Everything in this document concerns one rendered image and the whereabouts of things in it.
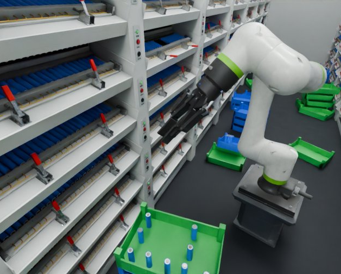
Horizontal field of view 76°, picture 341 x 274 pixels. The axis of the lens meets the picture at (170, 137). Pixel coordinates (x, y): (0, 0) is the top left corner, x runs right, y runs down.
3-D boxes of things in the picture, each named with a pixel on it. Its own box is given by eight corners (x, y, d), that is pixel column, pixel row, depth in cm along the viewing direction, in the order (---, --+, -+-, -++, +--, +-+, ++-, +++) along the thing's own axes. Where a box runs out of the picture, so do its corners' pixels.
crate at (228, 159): (246, 158, 190) (247, 150, 186) (241, 172, 175) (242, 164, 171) (213, 148, 202) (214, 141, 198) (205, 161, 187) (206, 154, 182)
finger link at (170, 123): (171, 118, 70) (170, 117, 71) (157, 134, 72) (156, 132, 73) (177, 122, 72) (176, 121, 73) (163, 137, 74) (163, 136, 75)
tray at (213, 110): (215, 114, 233) (221, 103, 224) (194, 143, 188) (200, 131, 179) (199, 105, 237) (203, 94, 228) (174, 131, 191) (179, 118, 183)
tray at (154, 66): (195, 52, 140) (201, 37, 133) (144, 80, 94) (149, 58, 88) (169, 38, 143) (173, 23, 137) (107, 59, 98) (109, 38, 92)
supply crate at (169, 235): (222, 238, 76) (226, 224, 72) (213, 304, 60) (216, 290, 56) (143, 215, 84) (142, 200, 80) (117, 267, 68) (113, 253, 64)
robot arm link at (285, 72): (280, 79, 86) (303, 54, 79) (303, 98, 82) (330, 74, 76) (248, 76, 58) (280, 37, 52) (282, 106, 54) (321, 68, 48)
